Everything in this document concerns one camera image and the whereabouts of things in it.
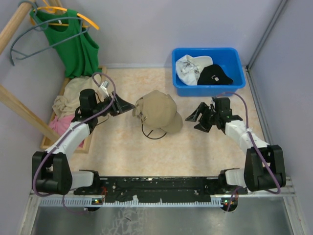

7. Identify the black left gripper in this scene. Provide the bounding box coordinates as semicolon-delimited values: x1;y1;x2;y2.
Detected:
92;91;135;117

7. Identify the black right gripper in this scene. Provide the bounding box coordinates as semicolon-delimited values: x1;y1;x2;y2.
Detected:
186;102;220;133

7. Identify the blue plastic bin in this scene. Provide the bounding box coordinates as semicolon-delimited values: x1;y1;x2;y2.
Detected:
172;47;246;97

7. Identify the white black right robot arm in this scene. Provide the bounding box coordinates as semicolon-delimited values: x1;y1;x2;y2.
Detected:
185;97;287;194

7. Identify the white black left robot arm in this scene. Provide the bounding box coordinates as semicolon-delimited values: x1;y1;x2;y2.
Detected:
32;89;134;197

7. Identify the black beanie hat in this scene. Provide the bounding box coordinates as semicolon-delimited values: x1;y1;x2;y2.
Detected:
197;64;233;85

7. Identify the white cap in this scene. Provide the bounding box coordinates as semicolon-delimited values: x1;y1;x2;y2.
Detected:
176;55;213;86

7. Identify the wooden tray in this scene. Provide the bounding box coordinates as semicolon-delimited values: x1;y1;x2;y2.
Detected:
40;65;108;154

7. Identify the beige cloth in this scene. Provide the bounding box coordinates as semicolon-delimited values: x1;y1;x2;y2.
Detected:
52;76;103;119

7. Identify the green tank top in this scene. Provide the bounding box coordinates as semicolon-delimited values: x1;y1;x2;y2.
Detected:
30;9;100;78

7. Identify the pink cloth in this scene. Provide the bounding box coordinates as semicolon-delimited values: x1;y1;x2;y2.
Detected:
48;114;74;136

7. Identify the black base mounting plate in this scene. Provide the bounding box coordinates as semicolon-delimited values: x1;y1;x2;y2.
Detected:
74;175;236;203

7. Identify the grey blue clothes hanger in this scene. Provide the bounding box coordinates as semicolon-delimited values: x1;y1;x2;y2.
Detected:
5;0;91;66

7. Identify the wooden clothes rack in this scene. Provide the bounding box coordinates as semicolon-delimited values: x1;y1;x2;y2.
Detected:
0;0;64;145

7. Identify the yellow clothes hanger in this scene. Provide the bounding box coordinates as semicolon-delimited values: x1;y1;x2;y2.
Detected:
30;0;99;30

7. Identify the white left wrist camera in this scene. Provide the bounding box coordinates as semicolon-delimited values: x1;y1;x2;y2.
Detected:
98;80;110;99

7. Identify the black wire hat stand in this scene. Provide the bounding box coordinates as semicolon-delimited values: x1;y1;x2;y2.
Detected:
141;124;167;140

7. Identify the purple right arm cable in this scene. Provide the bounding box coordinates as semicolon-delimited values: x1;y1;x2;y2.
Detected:
211;92;282;212

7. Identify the aluminium frame rail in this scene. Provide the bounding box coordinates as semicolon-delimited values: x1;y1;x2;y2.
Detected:
19;177;307;235

